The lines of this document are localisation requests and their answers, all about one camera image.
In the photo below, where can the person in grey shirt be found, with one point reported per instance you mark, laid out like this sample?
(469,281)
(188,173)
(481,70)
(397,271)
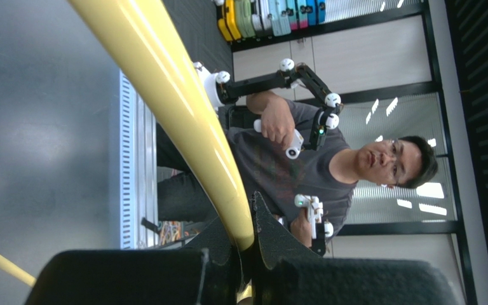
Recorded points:
(331,173)

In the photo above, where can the row of coloured cases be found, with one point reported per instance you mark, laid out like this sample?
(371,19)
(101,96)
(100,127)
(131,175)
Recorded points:
(240,20)

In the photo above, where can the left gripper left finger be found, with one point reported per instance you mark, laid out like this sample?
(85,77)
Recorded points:
(204,271)

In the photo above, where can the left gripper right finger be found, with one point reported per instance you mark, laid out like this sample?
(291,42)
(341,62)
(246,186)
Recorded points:
(287,272)

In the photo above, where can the yellow clothes hanger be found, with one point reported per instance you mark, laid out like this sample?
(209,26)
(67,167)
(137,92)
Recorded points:
(83,87)

